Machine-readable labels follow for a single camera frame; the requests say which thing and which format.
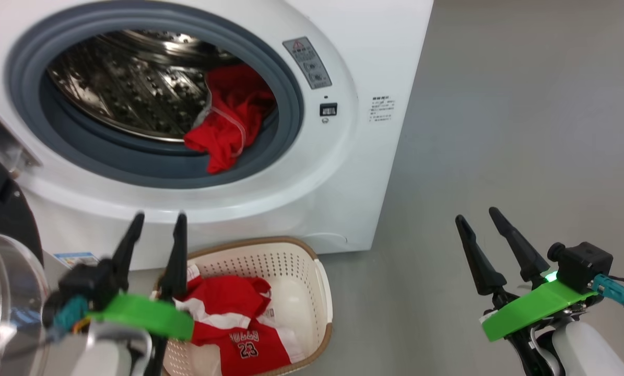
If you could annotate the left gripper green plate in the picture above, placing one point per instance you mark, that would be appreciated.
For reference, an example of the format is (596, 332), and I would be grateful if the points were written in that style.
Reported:
(144, 316)

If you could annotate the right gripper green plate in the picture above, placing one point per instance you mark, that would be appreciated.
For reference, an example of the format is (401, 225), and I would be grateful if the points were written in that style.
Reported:
(531, 313)

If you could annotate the red white basketball jersey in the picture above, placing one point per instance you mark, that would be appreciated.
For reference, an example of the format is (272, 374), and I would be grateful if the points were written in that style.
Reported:
(238, 339)

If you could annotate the plain red shorts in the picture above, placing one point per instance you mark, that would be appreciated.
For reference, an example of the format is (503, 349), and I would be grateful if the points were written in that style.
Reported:
(228, 130)

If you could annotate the black round glass washer door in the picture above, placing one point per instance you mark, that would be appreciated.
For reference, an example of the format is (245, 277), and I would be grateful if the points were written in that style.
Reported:
(3, 209)

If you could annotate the grey rubber door seal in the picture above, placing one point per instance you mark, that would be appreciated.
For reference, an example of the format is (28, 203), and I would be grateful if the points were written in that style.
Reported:
(134, 167)

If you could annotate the cream basket with brown rim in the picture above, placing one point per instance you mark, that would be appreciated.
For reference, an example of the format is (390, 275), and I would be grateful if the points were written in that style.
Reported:
(291, 282)

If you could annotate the white front-load washing machine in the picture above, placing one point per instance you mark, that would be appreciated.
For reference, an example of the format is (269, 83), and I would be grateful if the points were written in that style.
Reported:
(374, 183)

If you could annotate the blue energy label sticker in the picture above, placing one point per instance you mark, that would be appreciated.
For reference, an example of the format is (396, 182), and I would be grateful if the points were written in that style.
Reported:
(74, 259)

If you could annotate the steel washer drum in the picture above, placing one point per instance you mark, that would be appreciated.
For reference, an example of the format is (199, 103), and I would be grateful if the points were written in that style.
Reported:
(134, 89)

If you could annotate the grey warning label sticker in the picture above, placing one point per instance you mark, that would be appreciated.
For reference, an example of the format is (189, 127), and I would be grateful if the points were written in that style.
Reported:
(307, 62)

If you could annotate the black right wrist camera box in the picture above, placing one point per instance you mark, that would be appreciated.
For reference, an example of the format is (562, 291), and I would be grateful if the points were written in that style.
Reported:
(583, 266)

